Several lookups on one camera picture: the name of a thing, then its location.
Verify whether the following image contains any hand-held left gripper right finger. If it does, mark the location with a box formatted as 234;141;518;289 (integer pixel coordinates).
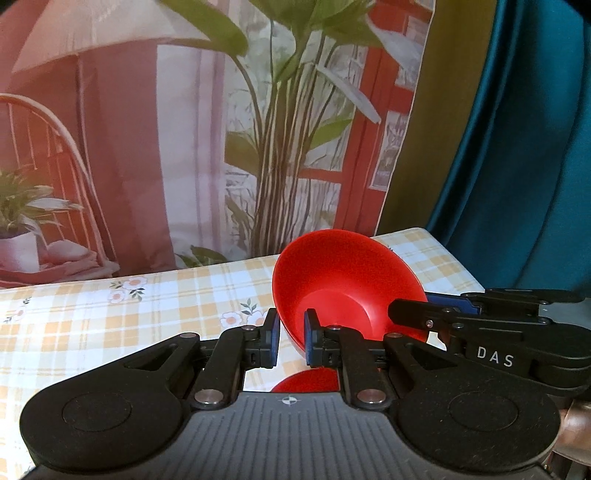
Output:
304;308;455;411

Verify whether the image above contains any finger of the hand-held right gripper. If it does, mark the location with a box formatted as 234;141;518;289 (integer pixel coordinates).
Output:
424;288;584;320
388;298;468;345

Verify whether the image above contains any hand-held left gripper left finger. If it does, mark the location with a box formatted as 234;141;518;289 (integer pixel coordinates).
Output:
124;308;280;411

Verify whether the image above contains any red bowl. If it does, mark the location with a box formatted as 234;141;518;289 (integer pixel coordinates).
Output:
271;229;428;365
270;368;341;394

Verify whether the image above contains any teal curtain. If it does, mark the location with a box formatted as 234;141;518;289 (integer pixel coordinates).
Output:
425;0;591;330

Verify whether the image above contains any yellow checked tablecloth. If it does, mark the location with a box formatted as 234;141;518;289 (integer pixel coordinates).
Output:
0;227;485;480

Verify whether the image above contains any printed room backdrop cloth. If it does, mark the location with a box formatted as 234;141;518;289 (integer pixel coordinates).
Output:
0;0;437;289

